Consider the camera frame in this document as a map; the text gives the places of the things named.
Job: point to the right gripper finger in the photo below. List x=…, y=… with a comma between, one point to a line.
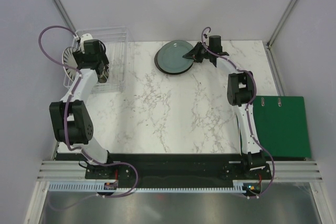
x=192, y=54
x=199, y=47

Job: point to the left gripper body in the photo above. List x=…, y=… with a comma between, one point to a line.
x=103, y=58

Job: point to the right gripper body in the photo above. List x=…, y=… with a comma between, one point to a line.
x=203, y=54

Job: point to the black striped rim plate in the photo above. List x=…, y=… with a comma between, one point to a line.
x=103, y=77

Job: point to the teal green plate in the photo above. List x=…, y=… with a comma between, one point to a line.
x=170, y=56

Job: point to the brown rim cream plate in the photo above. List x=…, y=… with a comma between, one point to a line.
x=165, y=72

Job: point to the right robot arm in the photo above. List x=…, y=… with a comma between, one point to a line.
x=241, y=93

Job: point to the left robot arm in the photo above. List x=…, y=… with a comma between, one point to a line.
x=72, y=124

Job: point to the white black radial plate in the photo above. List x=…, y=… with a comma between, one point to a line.
x=69, y=61

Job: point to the green binder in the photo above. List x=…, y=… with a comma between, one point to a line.
x=281, y=126

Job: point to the white wire dish rack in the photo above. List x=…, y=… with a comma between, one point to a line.
x=116, y=41

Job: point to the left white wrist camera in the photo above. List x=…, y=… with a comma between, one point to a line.
x=81, y=39

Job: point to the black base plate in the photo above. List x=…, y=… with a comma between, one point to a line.
x=176, y=170

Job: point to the white cable duct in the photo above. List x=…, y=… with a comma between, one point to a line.
x=112, y=186

